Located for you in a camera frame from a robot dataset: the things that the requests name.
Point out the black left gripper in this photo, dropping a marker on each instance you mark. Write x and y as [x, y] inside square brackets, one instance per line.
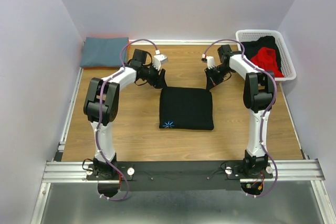
[156, 76]

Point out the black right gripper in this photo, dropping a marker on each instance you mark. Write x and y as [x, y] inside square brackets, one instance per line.
[213, 73]

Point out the black t-shirt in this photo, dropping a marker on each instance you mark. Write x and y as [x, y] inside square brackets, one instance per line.
[186, 108]

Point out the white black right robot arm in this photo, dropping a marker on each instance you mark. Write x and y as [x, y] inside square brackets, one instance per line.
[259, 95]

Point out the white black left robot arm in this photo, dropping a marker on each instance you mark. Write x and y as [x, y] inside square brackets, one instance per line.
[102, 103]

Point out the black garment in basket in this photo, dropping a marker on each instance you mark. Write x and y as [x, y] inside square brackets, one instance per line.
[252, 47]

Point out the red t-shirt in basket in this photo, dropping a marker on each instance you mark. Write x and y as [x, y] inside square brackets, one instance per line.
[266, 59]

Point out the folded blue t-shirt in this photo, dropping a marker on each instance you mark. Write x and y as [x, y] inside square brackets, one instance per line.
[105, 52]

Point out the white plastic laundry basket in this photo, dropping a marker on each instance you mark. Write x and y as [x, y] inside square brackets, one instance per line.
[287, 67]

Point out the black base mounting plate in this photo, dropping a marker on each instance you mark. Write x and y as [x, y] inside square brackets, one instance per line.
[128, 177]

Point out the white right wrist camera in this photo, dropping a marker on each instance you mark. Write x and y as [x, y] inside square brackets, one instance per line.
[209, 60]

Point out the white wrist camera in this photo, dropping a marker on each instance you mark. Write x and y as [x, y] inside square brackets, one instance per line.
[158, 60]
[209, 60]

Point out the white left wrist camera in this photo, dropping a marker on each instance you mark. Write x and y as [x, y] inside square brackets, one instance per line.
[158, 60]

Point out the aluminium frame rail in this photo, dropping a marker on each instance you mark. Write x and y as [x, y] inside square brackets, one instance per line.
[66, 196]

